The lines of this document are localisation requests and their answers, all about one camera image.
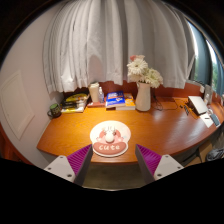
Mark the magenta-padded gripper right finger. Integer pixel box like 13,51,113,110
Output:
134,143,184,185

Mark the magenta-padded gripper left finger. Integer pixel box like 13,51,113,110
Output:
43,143,94,187

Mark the round cartoon mouse pad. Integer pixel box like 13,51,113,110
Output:
89,120,132,158

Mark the green mug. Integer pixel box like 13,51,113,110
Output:
46,102,63,119

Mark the yellow and black book stack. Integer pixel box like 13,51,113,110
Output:
60,93,90,114

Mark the silver laptop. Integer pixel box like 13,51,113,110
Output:
187,95,209,116

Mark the brown book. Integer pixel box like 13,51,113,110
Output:
87,100,107,108

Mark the white ceramic vase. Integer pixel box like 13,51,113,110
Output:
134,81,152,112

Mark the orange book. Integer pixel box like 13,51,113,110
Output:
115,93,137,111

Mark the white tumbler cup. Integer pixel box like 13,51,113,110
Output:
88,82,101,104

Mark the clear spray bottle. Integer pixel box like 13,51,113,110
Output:
97,86,105,104

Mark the white flower bouquet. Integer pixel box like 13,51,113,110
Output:
126,54,164,89

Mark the window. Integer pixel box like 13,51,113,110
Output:
188,21,224,98

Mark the white curtain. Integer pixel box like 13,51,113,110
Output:
42,0,196,94

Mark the black cable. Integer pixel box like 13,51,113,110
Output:
151,93,179,112

